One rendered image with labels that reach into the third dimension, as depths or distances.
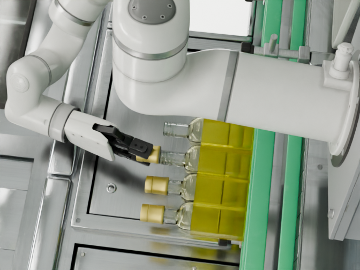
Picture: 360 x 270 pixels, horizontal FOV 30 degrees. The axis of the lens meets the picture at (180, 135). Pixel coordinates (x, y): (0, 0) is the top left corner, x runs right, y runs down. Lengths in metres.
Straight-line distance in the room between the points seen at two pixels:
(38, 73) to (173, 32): 0.54
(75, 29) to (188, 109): 0.43
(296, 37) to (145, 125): 0.38
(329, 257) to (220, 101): 0.39
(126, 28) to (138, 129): 0.69
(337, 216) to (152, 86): 0.28
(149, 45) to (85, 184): 0.69
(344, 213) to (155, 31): 0.31
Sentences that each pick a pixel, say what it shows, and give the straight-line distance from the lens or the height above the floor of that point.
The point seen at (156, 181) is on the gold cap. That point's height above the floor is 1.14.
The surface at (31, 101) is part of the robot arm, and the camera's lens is 1.32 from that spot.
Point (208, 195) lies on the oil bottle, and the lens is 1.27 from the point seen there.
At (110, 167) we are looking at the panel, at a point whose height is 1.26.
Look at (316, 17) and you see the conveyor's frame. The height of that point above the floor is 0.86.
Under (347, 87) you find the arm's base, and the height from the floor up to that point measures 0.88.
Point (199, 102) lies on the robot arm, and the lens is 0.86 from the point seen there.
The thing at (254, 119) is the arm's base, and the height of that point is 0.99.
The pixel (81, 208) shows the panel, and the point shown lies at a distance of 1.43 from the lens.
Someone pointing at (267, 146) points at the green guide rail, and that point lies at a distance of 1.19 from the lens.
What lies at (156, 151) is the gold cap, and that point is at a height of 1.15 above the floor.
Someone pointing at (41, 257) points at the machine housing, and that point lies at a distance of 1.44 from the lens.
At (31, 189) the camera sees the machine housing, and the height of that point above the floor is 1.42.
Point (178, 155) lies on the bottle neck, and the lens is 1.31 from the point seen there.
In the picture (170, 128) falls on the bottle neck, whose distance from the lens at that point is 1.32.
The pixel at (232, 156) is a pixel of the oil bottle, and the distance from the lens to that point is 1.29.
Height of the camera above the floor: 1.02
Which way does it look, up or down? 4 degrees up
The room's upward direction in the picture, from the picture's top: 84 degrees counter-clockwise
